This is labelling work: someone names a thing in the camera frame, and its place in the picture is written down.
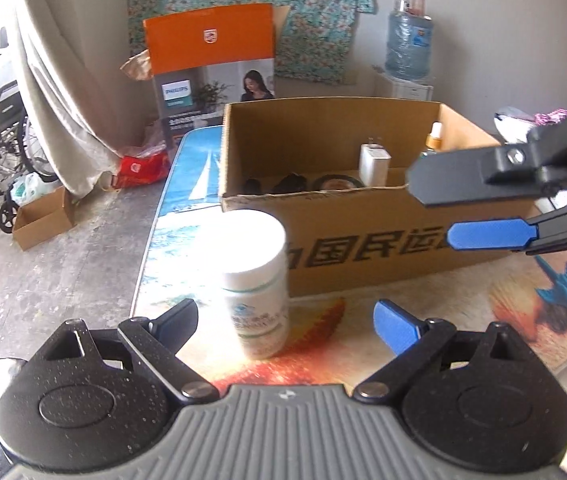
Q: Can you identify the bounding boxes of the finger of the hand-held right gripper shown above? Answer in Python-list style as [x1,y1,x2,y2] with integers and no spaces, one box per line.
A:
[446,199,567,257]
[406,142,555,209]

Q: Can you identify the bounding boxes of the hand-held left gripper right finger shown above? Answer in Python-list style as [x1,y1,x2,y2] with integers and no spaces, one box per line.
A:
[353,299,524,401]

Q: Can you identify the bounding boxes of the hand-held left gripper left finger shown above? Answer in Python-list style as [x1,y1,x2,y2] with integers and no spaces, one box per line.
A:
[41,298,219,401]

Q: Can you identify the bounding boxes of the green dropper bottle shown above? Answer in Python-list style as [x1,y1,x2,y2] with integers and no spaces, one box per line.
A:
[423,122,445,156]

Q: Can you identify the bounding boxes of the white supplement bottle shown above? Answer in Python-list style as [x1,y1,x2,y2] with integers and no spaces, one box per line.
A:
[221,210,291,360]

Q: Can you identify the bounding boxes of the brown cardboard box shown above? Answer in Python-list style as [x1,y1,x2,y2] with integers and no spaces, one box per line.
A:
[218,100,539,298]

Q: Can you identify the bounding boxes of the white charger plug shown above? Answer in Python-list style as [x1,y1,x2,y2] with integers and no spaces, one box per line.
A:
[358,136,392,187]

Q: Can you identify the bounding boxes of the black tape roll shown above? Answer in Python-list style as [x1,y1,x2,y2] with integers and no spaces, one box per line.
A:
[312,172,364,191]

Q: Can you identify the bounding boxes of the black jar with gold lid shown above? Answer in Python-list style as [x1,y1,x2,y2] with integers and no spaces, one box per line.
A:
[271,172,310,195]

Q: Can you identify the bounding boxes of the white water dispenser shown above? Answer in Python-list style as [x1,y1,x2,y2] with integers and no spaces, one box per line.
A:
[373,70,434,103]

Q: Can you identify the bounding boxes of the blue water jug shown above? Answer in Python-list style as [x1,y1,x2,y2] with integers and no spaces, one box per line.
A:
[385,10,437,81]

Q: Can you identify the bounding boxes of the red plastic bag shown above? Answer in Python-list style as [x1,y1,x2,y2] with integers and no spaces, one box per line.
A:
[114,152,172,189]

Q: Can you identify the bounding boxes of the small open cardboard box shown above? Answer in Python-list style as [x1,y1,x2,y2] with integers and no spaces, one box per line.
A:
[12,186,77,251]

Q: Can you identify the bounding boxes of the white plastic bag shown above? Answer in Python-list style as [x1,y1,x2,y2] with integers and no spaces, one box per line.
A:
[11,172,57,207]

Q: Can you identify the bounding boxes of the floral cloth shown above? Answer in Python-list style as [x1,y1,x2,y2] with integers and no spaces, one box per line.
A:
[128,0,379,84]

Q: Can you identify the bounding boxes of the brown paper bag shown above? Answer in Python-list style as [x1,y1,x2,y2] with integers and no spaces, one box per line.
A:
[120,50,155,82]

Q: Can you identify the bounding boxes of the white curtain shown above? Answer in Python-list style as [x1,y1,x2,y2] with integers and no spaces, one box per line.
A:
[11,0,125,198]

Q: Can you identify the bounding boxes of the orange product box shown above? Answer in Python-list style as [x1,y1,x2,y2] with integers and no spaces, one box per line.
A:
[142,3,278,148]

